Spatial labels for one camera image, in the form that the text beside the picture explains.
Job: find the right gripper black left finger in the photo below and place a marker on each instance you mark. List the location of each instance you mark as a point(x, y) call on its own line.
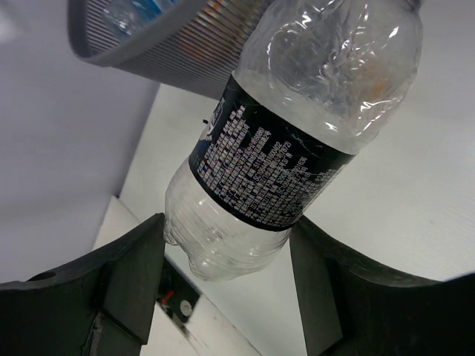
point(99, 304)

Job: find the clear bottle black label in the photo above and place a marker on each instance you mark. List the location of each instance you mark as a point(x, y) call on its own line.
point(315, 83)

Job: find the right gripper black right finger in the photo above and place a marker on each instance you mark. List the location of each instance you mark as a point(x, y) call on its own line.
point(351, 304)

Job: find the blue tinted water bottle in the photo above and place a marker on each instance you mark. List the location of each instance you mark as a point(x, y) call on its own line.
point(141, 9)

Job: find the grey mesh waste bin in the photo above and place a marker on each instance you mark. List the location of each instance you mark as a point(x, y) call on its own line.
point(194, 45)

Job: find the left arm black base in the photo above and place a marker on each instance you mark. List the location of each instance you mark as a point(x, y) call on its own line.
point(177, 294)

